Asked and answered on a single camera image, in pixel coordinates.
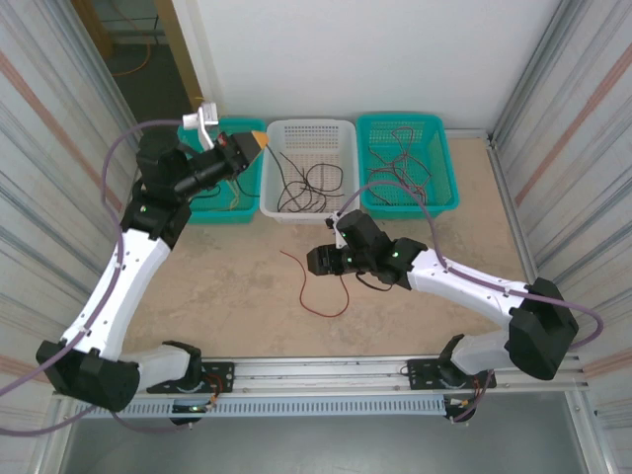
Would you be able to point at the wooden panel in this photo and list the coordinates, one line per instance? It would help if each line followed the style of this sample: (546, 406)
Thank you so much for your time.
(94, 24)

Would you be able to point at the aluminium table edge rail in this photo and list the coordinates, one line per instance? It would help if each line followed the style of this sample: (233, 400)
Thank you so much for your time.
(508, 207)

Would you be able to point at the aluminium frame post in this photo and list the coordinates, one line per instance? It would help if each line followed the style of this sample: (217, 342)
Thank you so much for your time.
(530, 69)
(99, 84)

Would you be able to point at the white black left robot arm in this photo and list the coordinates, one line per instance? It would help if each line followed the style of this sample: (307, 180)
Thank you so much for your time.
(123, 296)

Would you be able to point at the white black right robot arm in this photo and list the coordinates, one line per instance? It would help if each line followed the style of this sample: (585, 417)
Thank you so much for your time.
(469, 286)

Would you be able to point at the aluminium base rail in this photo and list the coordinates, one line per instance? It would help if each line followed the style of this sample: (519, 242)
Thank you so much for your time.
(321, 375)

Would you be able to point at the white plastic basket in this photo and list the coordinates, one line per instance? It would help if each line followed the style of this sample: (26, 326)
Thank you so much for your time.
(276, 207)

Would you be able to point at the wooden door frame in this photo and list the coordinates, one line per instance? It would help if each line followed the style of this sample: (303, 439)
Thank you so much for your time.
(178, 49)

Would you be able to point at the teal plastic basket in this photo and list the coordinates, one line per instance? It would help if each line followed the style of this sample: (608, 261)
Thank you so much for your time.
(222, 217)
(395, 211)

